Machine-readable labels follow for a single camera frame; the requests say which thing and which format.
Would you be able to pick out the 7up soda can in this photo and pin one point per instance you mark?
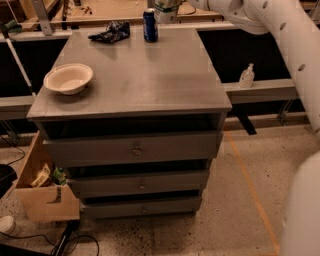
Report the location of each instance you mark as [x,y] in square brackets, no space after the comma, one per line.
[166,10]

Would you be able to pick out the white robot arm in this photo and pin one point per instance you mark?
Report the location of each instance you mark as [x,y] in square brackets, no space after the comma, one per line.
[298,39]

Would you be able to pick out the blue Pepsi can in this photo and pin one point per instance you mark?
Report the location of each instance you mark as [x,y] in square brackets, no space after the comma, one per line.
[150,26]

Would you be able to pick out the white paper bowl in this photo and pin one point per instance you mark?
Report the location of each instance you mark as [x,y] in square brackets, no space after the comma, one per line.
[68,79]

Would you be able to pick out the dark blue chip bag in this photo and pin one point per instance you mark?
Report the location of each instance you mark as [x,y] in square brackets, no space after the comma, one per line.
[115,31]

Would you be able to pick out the clear hand sanitizer bottle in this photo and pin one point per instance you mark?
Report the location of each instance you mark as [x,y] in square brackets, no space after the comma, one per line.
[247,77]

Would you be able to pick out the grey drawer cabinet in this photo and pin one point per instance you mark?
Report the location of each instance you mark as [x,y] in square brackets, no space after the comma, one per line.
[137,88]

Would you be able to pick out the middle grey drawer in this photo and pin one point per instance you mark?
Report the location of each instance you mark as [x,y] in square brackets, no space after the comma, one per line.
[134,184]

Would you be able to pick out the grey drawer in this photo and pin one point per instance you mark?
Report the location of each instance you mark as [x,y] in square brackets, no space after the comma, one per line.
[149,207]
[109,150]
[134,184]

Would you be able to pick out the white cane stick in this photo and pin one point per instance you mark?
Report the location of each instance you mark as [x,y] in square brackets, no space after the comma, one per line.
[5,34]

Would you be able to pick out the top grey drawer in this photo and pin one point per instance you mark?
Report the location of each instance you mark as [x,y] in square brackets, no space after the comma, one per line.
[109,150]

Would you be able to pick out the bottom grey drawer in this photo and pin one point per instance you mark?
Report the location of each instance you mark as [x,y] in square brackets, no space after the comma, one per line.
[149,207]

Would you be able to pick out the green packet in box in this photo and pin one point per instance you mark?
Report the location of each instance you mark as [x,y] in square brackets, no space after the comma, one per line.
[59,177]

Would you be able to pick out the snack packet in box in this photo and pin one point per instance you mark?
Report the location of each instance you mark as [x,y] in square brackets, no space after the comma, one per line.
[42,176]

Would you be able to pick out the cardboard box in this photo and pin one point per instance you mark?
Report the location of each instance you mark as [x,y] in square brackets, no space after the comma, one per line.
[46,203]

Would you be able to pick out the white shoe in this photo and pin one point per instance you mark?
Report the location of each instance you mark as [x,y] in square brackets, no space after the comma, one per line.
[7,224]

